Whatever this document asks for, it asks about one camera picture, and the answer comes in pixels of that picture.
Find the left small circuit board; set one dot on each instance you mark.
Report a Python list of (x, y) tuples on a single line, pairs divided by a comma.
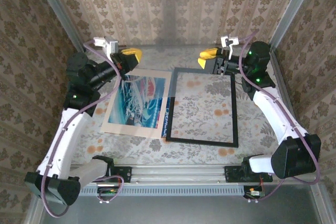
[(107, 191)]

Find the blue art print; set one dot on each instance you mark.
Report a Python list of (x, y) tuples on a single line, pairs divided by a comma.
[(131, 129)]

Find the aluminium lower frame bar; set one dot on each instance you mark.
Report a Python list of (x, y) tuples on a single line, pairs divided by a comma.
[(35, 213), (323, 208)]

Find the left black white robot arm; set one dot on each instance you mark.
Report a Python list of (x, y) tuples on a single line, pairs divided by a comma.
[(60, 142)]

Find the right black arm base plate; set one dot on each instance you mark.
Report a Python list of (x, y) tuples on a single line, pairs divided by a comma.
[(231, 174)]

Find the clear acrylic pane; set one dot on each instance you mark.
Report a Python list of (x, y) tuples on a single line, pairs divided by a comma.
[(170, 58)]

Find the black picture frame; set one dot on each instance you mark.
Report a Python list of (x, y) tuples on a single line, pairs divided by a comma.
[(202, 142)]

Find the left aluminium corner post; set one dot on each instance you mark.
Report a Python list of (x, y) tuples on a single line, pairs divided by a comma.
[(62, 14)]

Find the right aluminium corner post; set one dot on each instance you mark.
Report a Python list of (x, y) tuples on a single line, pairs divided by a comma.
[(292, 11)]

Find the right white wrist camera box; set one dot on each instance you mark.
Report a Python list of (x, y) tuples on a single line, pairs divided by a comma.
[(226, 41)]

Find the grey metal sheet panel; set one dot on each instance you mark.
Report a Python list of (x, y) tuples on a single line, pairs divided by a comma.
[(178, 211)]

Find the aluminium corner post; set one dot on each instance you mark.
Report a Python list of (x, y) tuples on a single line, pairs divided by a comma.
[(62, 14), (292, 11)]

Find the floral patterned table cover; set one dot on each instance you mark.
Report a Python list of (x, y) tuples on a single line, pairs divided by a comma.
[(147, 153)]

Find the long aluminium mounting rail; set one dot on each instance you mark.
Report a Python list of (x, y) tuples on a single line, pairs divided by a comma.
[(178, 174)]

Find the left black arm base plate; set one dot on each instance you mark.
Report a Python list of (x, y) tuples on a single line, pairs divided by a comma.
[(126, 174)]

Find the right small circuit board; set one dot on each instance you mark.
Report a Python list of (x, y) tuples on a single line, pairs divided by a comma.
[(253, 192)]

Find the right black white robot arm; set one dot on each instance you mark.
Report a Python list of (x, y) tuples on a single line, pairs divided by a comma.
[(278, 113)]

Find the small circuit board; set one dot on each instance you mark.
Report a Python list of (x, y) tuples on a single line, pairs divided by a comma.
[(107, 191), (253, 192)]

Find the right aluminium table side rail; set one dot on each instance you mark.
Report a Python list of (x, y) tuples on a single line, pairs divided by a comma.
[(277, 66)]

